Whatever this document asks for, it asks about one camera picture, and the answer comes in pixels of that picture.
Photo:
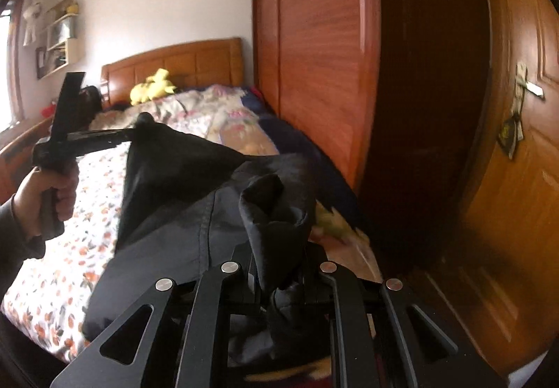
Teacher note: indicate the window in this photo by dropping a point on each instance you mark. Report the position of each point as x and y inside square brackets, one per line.
[4, 65]

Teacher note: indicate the wooden wardrobe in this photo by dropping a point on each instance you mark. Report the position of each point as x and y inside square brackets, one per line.
[319, 43]

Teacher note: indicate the person's left forearm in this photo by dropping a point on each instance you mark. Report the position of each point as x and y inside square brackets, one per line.
[17, 248]

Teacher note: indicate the white shopping bag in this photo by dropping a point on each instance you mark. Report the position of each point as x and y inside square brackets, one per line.
[61, 33]

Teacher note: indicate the wooden desk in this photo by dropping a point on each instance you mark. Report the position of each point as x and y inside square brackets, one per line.
[17, 148]

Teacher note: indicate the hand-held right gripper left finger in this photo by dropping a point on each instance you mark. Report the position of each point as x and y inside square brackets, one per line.
[222, 283]

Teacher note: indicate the white wall shelf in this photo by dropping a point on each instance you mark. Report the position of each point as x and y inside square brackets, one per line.
[73, 52]

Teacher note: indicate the wooden headboard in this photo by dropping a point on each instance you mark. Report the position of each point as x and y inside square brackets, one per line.
[183, 65]

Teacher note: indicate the row of books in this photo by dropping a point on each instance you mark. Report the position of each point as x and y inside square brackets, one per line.
[50, 63]

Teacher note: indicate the dark garment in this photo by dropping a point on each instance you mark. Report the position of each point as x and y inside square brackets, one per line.
[174, 204]

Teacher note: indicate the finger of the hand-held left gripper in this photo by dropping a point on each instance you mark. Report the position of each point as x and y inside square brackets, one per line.
[105, 135]

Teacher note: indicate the yellow plush toy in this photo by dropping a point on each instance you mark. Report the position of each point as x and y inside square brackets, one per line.
[150, 91]

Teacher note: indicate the hanging door ornament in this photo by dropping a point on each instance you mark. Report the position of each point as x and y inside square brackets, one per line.
[510, 135]

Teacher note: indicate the person's left hand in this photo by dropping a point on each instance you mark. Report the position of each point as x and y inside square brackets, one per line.
[30, 204]

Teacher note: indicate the wooden door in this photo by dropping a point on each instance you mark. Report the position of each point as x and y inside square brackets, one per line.
[524, 196]

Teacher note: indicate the floral quilt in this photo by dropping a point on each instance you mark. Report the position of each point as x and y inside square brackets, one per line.
[218, 108]

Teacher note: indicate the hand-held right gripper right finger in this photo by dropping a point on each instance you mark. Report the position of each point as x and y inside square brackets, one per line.
[340, 287]

